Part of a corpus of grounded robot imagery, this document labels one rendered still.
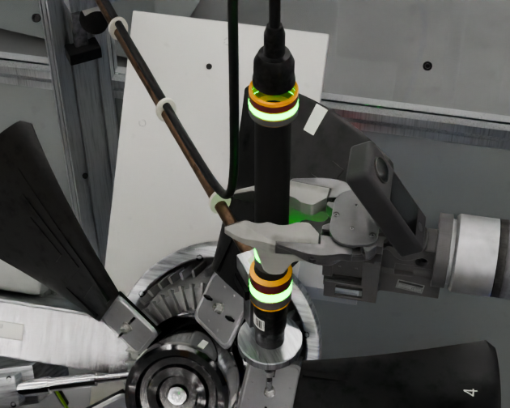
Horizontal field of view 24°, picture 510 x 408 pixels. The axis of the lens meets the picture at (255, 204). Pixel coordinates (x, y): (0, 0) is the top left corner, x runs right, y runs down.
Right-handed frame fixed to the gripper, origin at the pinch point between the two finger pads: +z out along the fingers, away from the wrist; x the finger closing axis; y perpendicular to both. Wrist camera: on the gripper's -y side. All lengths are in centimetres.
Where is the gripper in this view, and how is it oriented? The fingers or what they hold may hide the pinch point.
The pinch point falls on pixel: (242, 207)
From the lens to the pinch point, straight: 113.4
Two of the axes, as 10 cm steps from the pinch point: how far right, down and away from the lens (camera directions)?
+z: -9.8, -1.3, 1.3
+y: 0.0, 6.9, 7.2
